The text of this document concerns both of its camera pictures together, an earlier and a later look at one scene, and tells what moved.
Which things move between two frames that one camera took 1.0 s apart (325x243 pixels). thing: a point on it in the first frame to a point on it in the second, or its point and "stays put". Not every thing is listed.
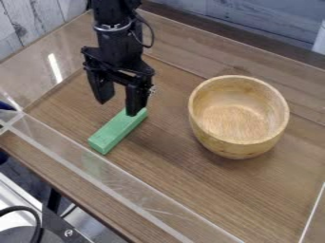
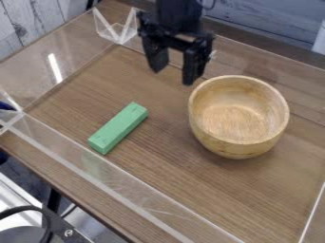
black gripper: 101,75 to 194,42
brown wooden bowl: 238,114 stays put
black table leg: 55,199 stays put
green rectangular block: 119,126 stays put
